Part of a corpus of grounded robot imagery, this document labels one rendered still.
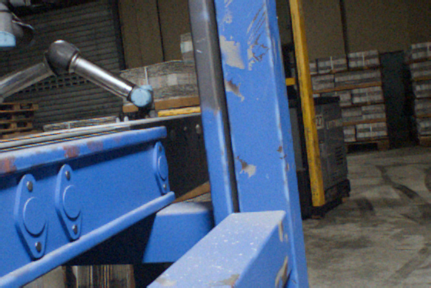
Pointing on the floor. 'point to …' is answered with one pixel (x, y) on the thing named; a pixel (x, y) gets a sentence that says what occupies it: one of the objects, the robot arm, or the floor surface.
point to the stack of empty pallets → (17, 117)
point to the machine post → (246, 115)
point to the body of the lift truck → (337, 149)
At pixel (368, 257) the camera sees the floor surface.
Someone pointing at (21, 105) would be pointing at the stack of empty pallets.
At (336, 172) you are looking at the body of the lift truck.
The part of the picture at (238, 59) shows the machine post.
